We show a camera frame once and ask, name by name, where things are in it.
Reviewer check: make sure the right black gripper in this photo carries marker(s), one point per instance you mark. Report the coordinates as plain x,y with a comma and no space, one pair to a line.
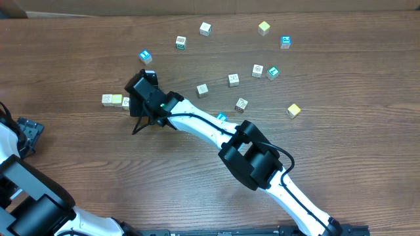
136,111

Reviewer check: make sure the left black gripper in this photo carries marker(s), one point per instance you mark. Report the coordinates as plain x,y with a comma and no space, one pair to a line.
31,130

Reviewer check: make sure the white X letter block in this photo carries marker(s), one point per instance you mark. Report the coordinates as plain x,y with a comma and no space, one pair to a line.
125,103

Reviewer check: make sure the yellow block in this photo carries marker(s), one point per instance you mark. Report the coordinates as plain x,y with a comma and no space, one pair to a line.
293,110
263,28
117,100

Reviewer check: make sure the red letter white block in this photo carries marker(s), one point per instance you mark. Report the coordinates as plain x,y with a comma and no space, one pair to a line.
107,100

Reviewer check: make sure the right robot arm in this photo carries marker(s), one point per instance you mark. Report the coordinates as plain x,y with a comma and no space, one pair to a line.
245,151

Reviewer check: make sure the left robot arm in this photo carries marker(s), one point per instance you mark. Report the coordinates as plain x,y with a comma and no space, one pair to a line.
33,204

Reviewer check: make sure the blue top block far left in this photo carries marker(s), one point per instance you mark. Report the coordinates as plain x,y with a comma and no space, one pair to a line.
145,57

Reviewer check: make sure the plain white block centre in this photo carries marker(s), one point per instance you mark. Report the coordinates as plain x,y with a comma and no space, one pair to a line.
202,90

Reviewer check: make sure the green letter block upper left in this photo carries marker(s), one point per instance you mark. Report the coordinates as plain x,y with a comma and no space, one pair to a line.
180,43

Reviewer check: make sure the blue L block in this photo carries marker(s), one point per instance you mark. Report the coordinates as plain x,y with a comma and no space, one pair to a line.
222,117

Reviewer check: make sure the white picture block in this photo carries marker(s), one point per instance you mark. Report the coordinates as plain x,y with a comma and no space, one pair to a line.
233,80
257,71

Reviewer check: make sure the white block top centre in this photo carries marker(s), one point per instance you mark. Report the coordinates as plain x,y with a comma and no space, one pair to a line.
205,29

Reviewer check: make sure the red edged picture block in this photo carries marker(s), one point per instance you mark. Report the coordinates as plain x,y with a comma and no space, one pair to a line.
241,105

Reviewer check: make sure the white picture block right centre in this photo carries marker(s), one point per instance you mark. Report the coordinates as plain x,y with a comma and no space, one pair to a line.
257,71

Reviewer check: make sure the green seven block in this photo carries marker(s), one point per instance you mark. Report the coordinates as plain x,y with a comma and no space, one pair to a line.
272,73

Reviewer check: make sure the blue top block upper right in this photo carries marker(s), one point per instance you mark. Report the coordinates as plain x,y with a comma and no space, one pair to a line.
285,42

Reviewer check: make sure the cardboard back wall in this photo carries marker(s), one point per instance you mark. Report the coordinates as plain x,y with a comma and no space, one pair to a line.
60,8

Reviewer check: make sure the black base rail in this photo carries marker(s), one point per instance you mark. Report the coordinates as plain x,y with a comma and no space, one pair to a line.
348,230

